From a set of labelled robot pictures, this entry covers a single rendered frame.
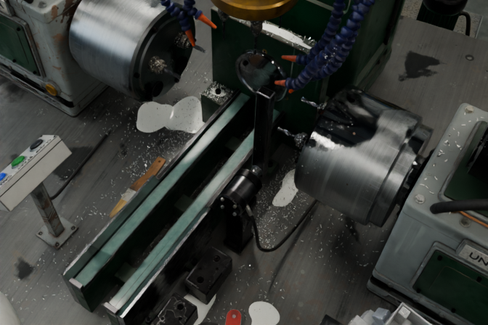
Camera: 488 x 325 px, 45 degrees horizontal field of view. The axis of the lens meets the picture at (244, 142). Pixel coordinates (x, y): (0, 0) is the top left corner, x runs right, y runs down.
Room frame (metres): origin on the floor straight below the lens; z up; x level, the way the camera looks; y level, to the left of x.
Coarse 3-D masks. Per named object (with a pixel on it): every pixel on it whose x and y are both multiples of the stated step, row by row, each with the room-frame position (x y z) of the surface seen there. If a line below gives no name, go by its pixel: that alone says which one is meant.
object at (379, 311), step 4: (380, 308) 0.38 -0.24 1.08; (376, 312) 0.37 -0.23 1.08; (380, 312) 0.37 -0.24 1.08; (384, 312) 0.37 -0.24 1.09; (388, 312) 0.37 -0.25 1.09; (372, 316) 0.36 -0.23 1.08; (376, 316) 0.36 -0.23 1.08; (380, 316) 0.36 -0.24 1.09; (384, 316) 0.36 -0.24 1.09; (388, 316) 0.36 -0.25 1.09; (376, 320) 0.36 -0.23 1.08; (380, 320) 0.36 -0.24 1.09; (384, 320) 0.35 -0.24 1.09; (380, 324) 0.35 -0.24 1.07
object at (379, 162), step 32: (352, 96) 0.78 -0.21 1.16; (320, 128) 0.71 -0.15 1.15; (352, 128) 0.70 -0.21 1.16; (384, 128) 0.70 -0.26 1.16; (416, 128) 0.71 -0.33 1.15; (320, 160) 0.66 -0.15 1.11; (352, 160) 0.65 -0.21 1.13; (384, 160) 0.64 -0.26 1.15; (416, 160) 0.68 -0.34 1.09; (320, 192) 0.63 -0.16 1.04; (352, 192) 0.61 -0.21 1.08; (384, 192) 0.60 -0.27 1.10
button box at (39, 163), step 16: (48, 144) 0.69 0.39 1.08; (64, 144) 0.70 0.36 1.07; (32, 160) 0.65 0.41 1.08; (48, 160) 0.66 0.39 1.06; (64, 160) 0.68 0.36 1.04; (16, 176) 0.61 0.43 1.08; (32, 176) 0.62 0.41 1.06; (0, 192) 0.57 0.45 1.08; (16, 192) 0.59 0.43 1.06; (0, 208) 0.57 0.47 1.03
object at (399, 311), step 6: (402, 306) 0.36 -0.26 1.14; (396, 312) 0.35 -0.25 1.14; (408, 312) 0.35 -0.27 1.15; (414, 312) 0.35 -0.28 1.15; (390, 318) 0.34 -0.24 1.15; (396, 318) 0.34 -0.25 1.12; (402, 318) 0.34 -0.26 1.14; (408, 318) 0.35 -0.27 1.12; (414, 318) 0.34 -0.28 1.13; (420, 318) 0.34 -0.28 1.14; (384, 324) 0.34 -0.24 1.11; (390, 324) 0.34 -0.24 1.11; (396, 324) 0.34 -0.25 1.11; (402, 324) 0.34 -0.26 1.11; (408, 324) 0.34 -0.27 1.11; (414, 324) 0.34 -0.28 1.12; (420, 324) 0.33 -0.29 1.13; (426, 324) 0.33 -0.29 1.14
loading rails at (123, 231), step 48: (240, 96) 0.98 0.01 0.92; (192, 144) 0.82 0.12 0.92; (240, 144) 0.83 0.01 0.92; (144, 192) 0.68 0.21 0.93; (192, 192) 0.76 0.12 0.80; (96, 240) 0.56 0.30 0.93; (144, 240) 0.61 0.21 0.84; (192, 240) 0.59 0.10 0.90; (96, 288) 0.48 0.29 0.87; (144, 288) 0.46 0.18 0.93
